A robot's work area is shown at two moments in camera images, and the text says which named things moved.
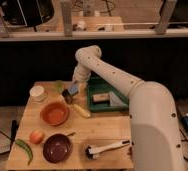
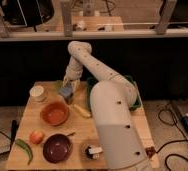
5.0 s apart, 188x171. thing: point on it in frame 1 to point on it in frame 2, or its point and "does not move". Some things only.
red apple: (36, 137) does not move
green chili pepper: (22, 143) does not move
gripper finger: (82, 87) to (76, 85)
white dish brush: (94, 153) does not move
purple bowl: (57, 148) does not move
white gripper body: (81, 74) to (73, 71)
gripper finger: (74, 83) to (65, 80)
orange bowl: (54, 113) does not move
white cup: (37, 93) does not move
